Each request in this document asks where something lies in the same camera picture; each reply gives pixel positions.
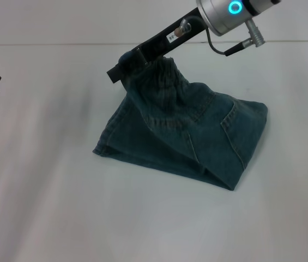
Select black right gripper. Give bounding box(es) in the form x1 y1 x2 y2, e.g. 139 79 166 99
106 7 209 84

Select blue denim shorts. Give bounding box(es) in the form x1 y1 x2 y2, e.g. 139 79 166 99
92 51 269 192

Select grey cable with metal plugs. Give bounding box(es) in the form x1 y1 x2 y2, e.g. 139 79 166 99
206 19 267 57

